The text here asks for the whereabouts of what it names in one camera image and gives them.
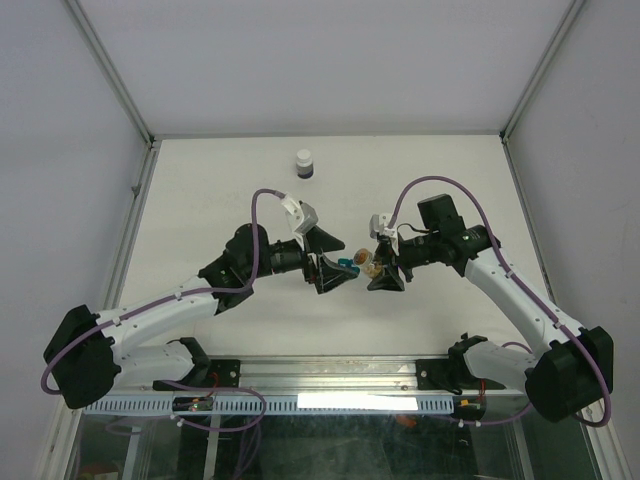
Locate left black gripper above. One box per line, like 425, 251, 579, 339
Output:
246, 227, 358, 293

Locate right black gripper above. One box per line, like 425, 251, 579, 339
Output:
366, 232, 440, 292

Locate teal pill box compartments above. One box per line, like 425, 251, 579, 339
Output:
338, 258, 360, 276

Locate amber pill bottle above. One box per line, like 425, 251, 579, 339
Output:
359, 251, 383, 279

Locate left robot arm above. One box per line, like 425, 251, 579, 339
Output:
41, 224, 358, 409

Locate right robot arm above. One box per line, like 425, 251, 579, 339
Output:
368, 194, 614, 422

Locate white cap dark bottle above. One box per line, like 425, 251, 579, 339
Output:
295, 149, 314, 179

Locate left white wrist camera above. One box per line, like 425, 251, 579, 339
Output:
280, 193, 318, 250

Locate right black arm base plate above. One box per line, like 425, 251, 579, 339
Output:
415, 358, 506, 395

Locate aluminium front rail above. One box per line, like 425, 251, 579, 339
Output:
109, 352, 600, 397

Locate grey slotted cable duct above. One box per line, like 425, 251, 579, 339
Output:
83, 393, 454, 417

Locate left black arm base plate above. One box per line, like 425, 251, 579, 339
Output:
176, 358, 241, 389

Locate right aluminium frame post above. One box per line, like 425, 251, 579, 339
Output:
499, 0, 588, 144

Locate aluminium frame post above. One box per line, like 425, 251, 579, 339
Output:
61, 0, 155, 146
499, 0, 588, 144

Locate left aluminium frame post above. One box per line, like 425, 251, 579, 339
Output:
61, 0, 155, 146

